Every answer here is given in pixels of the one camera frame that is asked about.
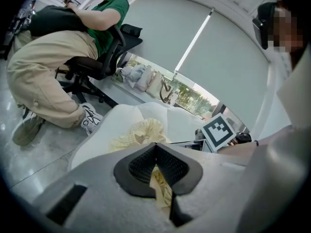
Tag grey roller blind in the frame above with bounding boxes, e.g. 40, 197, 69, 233
119, 0, 215, 73
174, 8, 271, 133

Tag black head-worn camera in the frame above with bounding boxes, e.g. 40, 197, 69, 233
252, 1, 279, 50

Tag beige tote bag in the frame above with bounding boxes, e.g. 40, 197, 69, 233
145, 71, 177, 105

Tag pale yellow plaid clothes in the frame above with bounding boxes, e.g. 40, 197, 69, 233
110, 117, 174, 214

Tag grey garment pile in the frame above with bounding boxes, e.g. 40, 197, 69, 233
120, 64, 146, 88

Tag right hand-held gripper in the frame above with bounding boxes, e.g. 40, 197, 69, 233
170, 112, 237, 153

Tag person's right forearm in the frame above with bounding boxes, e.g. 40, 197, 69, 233
218, 139, 259, 159

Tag clear plastic bottle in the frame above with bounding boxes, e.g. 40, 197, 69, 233
170, 88, 182, 107

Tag white beanbag seat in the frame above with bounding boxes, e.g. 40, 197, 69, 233
70, 102, 207, 172

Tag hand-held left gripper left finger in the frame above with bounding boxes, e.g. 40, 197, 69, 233
32, 142, 176, 233

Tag pale pink bag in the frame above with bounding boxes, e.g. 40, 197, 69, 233
135, 66, 156, 93

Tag person's face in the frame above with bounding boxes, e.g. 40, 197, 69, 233
266, 0, 306, 69

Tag black office chair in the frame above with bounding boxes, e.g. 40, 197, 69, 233
55, 23, 144, 108

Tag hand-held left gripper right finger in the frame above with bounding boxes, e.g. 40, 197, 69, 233
155, 142, 249, 233

